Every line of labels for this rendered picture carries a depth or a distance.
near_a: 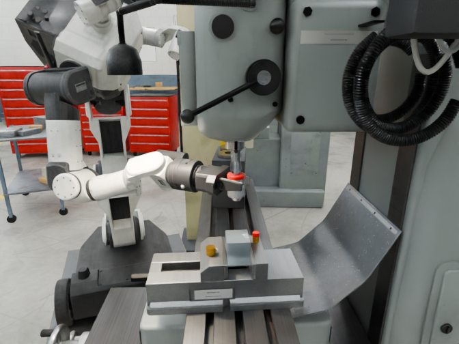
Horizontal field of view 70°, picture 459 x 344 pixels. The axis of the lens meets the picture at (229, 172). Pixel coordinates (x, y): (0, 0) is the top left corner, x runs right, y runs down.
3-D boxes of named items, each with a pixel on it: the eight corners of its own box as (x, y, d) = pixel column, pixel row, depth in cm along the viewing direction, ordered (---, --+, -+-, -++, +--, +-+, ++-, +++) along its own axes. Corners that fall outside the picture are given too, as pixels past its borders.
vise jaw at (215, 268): (200, 282, 70) (199, 266, 69) (200, 250, 82) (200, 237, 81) (227, 280, 70) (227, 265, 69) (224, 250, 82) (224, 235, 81)
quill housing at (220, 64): (195, 146, 71) (190, -21, 61) (200, 128, 90) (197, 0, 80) (282, 145, 72) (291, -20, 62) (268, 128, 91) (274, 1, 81)
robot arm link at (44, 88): (30, 120, 92) (26, 70, 90) (54, 121, 101) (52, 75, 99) (64, 120, 89) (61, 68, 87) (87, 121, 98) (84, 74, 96)
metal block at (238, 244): (227, 267, 73) (227, 243, 71) (225, 252, 79) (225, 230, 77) (250, 265, 73) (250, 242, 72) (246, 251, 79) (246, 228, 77)
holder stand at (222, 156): (212, 207, 123) (211, 156, 117) (218, 187, 144) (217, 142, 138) (244, 208, 122) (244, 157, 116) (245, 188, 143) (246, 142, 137)
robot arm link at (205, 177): (212, 170, 79) (171, 164, 84) (213, 207, 82) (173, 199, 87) (233, 158, 90) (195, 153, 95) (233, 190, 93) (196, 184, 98)
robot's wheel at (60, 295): (65, 307, 153) (58, 270, 147) (77, 304, 154) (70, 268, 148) (59, 339, 135) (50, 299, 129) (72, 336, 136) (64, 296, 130)
